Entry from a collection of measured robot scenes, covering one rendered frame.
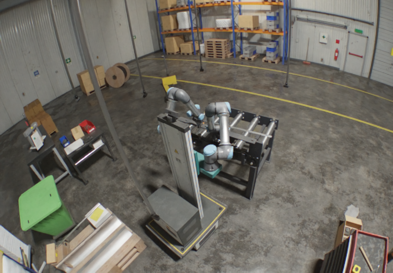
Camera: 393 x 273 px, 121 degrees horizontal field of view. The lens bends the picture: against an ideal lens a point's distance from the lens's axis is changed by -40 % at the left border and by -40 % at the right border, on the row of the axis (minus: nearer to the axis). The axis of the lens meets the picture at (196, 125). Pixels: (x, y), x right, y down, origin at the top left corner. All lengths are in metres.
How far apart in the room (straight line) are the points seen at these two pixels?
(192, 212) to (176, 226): 0.23
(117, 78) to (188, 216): 7.27
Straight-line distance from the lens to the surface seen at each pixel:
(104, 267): 2.71
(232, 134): 2.30
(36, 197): 3.24
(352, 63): 11.05
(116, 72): 8.38
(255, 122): 3.03
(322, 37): 10.58
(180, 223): 1.95
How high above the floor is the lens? 2.58
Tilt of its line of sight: 34 degrees down
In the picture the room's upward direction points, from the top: 7 degrees counter-clockwise
